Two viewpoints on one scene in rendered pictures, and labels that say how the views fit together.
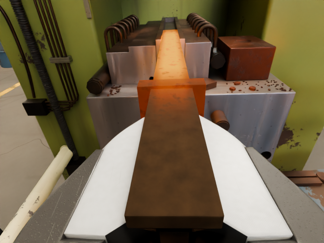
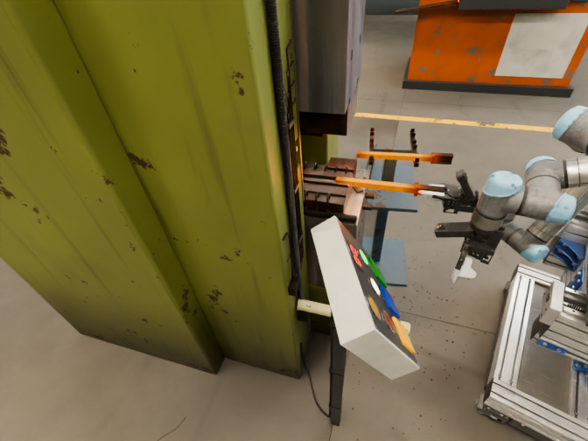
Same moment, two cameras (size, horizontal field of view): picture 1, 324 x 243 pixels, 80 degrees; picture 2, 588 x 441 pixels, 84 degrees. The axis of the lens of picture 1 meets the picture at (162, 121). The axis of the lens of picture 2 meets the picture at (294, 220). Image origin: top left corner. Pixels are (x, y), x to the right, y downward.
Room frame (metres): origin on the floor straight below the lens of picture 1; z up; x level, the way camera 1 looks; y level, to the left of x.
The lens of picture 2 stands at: (0.29, 1.06, 1.80)
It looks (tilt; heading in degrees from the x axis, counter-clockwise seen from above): 43 degrees down; 287
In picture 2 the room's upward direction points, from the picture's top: 6 degrees counter-clockwise
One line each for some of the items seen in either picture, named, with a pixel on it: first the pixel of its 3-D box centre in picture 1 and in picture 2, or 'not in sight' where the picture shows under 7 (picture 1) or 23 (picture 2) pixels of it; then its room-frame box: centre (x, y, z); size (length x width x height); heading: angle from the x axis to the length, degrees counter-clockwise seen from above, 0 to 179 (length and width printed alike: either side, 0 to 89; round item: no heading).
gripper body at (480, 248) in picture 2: not in sight; (480, 239); (-0.03, 0.31, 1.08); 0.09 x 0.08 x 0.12; 161
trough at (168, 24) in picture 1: (169, 27); (299, 177); (0.59, -0.04, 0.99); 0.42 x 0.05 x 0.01; 177
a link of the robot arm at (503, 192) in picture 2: not in sight; (500, 195); (-0.03, 0.30, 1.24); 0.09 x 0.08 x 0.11; 167
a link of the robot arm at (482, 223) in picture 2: not in sight; (487, 217); (-0.02, 0.30, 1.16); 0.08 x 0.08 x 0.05
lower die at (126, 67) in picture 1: (161, 41); (298, 186); (0.59, -0.01, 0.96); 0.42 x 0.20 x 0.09; 177
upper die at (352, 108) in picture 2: not in sight; (292, 104); (0.59, -0.01, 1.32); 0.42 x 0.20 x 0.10; 177
